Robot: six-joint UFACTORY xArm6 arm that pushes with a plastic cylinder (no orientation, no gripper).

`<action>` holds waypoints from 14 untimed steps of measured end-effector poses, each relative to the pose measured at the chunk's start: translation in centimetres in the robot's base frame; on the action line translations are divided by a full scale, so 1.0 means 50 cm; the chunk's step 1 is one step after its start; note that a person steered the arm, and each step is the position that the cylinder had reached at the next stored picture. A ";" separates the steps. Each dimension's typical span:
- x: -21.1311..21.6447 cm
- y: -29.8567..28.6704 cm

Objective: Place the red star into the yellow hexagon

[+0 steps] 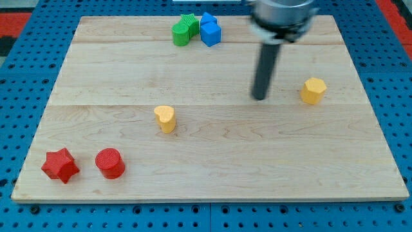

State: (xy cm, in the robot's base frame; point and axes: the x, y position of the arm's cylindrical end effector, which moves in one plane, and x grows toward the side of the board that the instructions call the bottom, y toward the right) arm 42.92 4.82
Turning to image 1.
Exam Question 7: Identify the green star block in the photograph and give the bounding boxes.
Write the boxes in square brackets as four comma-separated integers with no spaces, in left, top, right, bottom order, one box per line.
[180,14,200,39]

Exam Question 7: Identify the yellow hexagon block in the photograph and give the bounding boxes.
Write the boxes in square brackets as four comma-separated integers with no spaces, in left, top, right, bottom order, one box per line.
[300,77,327,105]

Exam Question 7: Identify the red star block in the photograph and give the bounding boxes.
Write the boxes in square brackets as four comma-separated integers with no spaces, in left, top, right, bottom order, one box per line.
[41,148,80,184]

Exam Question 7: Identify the yellow heart block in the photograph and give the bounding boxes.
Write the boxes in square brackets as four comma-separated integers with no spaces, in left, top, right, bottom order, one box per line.
[154,105,176,134]

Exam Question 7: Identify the wooden board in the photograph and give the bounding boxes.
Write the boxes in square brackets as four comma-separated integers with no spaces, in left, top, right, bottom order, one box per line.
[12,15,409,204]

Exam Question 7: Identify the green cylinder block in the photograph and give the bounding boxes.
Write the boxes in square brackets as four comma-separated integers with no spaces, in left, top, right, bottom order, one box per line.
[171,23,190,46]

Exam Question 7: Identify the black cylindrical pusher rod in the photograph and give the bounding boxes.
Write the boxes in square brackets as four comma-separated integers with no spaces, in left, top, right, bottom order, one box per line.
[251,43,281,101]

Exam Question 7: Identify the blue block behind cube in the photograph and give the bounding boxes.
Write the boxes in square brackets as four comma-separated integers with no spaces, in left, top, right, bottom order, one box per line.
[200,12,218,25]

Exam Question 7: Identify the red cylinder block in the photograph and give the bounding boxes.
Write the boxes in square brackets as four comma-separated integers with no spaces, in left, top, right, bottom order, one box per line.
[95,148,126,179]

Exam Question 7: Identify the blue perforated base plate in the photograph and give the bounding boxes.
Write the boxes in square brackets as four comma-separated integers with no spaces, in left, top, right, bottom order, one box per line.
[1,1,411,231]

